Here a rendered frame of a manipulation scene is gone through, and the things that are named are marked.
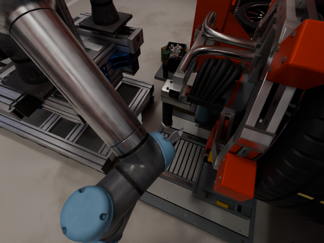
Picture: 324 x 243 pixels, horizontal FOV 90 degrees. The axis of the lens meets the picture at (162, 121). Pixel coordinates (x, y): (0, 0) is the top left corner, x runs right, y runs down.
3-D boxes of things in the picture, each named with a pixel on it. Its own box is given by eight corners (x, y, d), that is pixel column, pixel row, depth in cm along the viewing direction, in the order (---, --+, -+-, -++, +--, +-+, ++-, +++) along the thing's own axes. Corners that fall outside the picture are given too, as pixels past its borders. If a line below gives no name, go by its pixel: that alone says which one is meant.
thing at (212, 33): (256, 57, 48) (278, 19, 39) (194, 43, 52) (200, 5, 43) (261, 29, 57) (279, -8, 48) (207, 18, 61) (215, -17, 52)
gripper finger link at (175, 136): (191, 127, 46) (163, 142, 43) (188, 137, 50) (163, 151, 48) (184, 119, 47) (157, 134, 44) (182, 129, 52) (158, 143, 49)
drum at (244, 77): (245, 121, 59) (266, 95, 47) (190, 104, 64) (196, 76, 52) (249, 95, 66) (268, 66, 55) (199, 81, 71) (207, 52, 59)
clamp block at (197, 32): (214, 47, 64) (219, 34, 60) (193, 42, 66) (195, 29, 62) (217, 41, 67) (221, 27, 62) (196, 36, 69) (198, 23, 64)
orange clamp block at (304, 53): (305, 91, 31) (349, 78, 22) (262, 80, 32) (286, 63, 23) (319, 55, 30) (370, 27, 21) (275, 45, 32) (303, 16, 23)
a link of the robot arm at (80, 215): (106, 157, 28) (120, 175, 37) (43, 213, 23) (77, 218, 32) (138, 190, 25) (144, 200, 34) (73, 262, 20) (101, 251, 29)
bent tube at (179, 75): (249, 105, 38) (276, 68, 29) (172, 83, 42) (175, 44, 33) (256, 61, 47) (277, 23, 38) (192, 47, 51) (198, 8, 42)
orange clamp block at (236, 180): (246, 170, 46) (241, 203, 41) (218, 160, 48) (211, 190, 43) (258, 162, 40) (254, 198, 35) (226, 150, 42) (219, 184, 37)
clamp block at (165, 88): (189, 110, 47) (192, 98, 42) (160, 101, 49) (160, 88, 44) (194, 98, 49) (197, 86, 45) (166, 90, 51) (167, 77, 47)
